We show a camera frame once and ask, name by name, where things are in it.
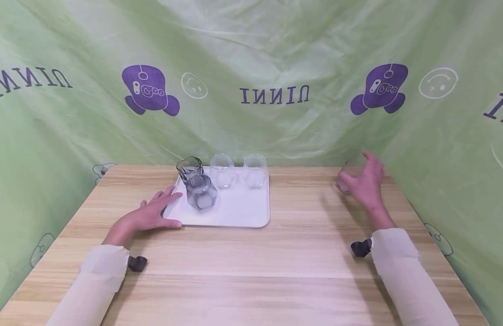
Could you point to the person's left thumb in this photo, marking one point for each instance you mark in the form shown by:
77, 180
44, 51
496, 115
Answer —
170, 223

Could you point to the grey hexagonal drinking glass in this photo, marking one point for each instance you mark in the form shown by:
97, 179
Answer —
201, 194

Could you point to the black wrist band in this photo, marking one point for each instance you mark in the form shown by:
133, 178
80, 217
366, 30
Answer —
360, 248
137, 263

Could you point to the person's left index finger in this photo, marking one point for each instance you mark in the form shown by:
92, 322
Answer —
172, 199

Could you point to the person's right index finger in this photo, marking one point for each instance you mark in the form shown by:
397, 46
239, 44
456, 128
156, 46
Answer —
373, 159

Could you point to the person's right forearm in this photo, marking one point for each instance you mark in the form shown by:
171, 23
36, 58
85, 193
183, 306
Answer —
406, 271

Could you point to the person's left forearm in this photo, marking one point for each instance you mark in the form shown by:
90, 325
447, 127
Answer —
92, 280

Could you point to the person's left hand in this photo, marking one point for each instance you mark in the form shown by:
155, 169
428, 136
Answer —
147, 217

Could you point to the clear drinking glass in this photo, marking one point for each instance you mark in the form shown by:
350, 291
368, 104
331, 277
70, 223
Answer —
223, 172
348, 171
255, 172

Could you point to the dark smoky drinking glass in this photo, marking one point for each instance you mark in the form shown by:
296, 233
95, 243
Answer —
189, 170

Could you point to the person's left fingers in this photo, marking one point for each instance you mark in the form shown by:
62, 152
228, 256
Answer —
162, 192

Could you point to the white rectangular tray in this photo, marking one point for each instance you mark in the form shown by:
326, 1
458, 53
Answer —
239, 208

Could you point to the person's right thumb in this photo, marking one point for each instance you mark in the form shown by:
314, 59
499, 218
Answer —
347, 179

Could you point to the person's right hand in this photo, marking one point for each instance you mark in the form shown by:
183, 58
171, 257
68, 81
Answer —
369, 185

